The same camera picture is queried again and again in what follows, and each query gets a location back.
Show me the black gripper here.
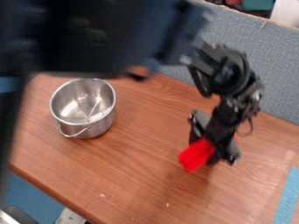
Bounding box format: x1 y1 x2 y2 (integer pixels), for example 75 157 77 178
188 95 261 168

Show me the red rectangular block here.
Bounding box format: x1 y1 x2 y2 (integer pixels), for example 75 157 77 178
179 137 215 172

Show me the shiny metal pot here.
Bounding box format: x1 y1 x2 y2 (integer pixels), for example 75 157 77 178
49 78 117 139

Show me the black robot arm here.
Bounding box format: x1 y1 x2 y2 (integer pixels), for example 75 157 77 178
0 0 264 204

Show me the blue tape strip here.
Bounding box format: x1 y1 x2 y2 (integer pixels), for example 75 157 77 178
273 168 299 224

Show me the grey fabric partition panel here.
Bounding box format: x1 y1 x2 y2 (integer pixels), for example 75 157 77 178
159 0 299 125

